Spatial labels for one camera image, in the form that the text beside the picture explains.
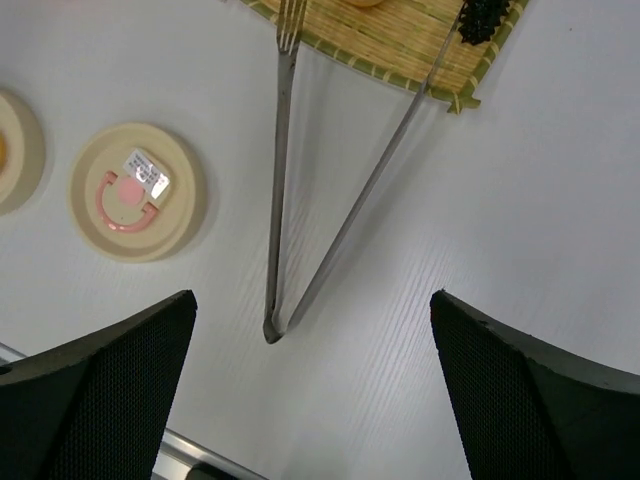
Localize metal serving tongs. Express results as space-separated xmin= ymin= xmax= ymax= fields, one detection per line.
xmin=263 ymin=1 xmax=463 ymax=345

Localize aluminium front rail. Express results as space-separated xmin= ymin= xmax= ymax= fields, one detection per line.
xmin=1 ymin=342 xmax=258 ymax=479

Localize cream lid orange handle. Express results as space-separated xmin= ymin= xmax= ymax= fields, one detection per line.
xmin=1 ymin=88 xmax=46 ymax=215

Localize bamboo mat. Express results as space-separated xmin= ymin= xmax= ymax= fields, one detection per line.
xmin=238 ymin=0 xmax=531 ymax=115

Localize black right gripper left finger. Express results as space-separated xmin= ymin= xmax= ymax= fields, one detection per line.
xmin=1 ymin=290 xmax=197 ymax=479

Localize cream lid pink handle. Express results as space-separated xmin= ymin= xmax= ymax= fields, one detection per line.
xmin=68 ymin=122 xmax=208 ymax=263

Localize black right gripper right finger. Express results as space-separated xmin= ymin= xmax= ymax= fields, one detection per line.
xmin=430 ymin=290 xmax=639 ymax=479

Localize black seaweed food piece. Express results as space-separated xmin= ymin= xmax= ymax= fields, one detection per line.
xmin=459 ymin=0 xmax=510 ymax=36

